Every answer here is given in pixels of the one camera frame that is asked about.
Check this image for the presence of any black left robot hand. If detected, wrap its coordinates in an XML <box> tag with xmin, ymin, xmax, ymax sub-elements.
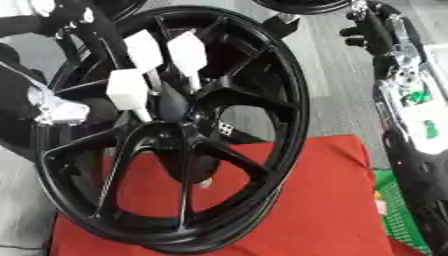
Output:
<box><xmin>0</xmin><ymin>0</ymin><xmax>133</xmax><ymax>151</ymax></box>

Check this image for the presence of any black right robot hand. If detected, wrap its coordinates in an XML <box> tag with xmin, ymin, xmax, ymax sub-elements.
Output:
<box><xmin>339</xmin><ymin>0</ymin><xmax>426</xmax><ymax>80</ymax></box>

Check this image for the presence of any white pin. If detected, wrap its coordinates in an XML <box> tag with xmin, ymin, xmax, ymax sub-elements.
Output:
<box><xmin>166</xmin><ymin>29</ymin><xmax>210</xmax><ymax>95</ymax></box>
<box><xmin>122</xmin><ymin>29</ymin><xmax>167</xmax><ymax>96</ymax></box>
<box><xmin>105</xmin><ymin>68</ymin><xmax>156</xmax><ymax>123</ymax></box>

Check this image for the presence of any black spoked wheel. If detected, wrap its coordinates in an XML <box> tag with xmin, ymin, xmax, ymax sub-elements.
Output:
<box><xmin>33</xmin><ymin>4</ymin><xmax>312</xmax><ymax>255</ymax></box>

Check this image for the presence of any black round tyre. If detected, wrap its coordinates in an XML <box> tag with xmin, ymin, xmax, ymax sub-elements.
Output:
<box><xmin>108</xmin><ymin>0</ymin><xmax>151</xmax><ymax>22</ymax></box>
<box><xmin>250</xmin><ymin>0</ymin><xmax>356</xmax><ymax>16</ymax></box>

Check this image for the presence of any green plastic crate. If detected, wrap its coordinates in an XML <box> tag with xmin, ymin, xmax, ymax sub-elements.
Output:
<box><xmin>372</xmin><ymin>169</ymin><xmax>434</xmax><ymax>256</ymax></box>

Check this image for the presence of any black stand post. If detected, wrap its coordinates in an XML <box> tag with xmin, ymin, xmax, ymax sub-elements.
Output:
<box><xmin>260</xmin><ymin>13</ymin><xmax>303</xmax><ymax>40</ymax></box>

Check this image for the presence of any black wheel stand bracket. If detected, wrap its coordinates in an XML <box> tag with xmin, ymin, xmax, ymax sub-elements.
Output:
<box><xmin>217</xmin><ymin>118</ymin><xmax>268</xmax><ymax>146</ymax></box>

